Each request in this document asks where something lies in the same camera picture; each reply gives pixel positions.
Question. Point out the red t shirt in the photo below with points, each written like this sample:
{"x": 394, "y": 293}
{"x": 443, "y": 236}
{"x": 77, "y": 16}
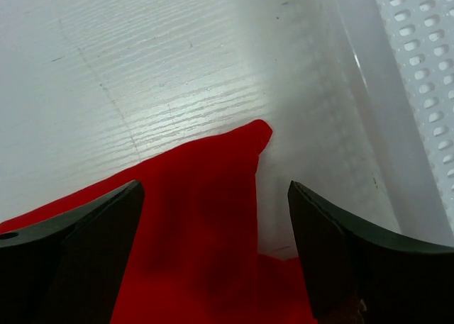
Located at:
{"x": 195, "y": 255}

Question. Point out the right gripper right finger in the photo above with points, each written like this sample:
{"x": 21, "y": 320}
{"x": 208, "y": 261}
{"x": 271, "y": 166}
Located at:
{"x": 358, "y": 272}

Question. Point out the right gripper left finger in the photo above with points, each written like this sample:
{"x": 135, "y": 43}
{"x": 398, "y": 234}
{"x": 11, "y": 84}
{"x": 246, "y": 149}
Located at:
{"x": 69, "y": 268}

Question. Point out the white plastic mesh basket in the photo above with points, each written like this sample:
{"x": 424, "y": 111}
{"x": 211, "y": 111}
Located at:
{"x": 398, "y": 59}

